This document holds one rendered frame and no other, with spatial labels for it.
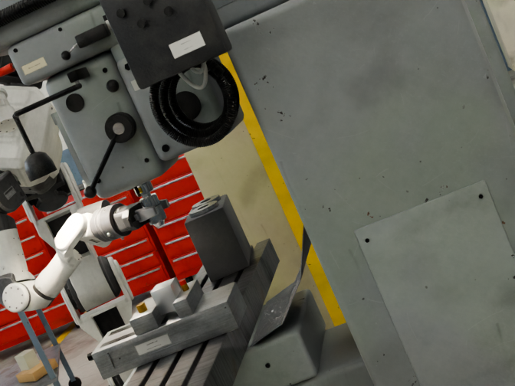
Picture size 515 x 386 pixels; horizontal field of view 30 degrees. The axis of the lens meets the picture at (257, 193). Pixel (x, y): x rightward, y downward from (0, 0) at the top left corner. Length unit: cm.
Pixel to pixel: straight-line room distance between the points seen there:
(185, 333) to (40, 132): 83
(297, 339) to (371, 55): 68
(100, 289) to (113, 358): 82
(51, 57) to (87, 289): 101
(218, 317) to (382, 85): 63
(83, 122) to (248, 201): 192
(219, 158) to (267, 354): 194
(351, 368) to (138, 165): 69
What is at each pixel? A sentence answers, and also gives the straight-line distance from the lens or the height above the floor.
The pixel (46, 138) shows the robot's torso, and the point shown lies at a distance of 278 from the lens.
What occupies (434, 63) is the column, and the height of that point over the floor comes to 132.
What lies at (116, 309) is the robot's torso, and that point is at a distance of 315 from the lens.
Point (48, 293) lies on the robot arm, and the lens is 260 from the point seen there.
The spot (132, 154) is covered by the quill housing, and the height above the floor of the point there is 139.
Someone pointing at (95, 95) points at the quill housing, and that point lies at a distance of 229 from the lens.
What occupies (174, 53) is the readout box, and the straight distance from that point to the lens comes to 195.
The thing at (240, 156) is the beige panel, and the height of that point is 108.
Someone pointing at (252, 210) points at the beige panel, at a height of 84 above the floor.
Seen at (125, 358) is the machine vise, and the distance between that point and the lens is 227.
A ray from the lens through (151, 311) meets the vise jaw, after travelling 222.
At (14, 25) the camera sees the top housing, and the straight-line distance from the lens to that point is 230.
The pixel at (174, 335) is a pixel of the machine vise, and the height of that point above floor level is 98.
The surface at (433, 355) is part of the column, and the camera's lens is 220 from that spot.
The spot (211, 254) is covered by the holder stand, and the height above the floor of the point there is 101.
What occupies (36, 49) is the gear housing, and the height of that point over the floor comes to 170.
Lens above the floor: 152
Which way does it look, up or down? 9 degrees down
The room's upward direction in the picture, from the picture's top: 24 degrees counter-clockwise
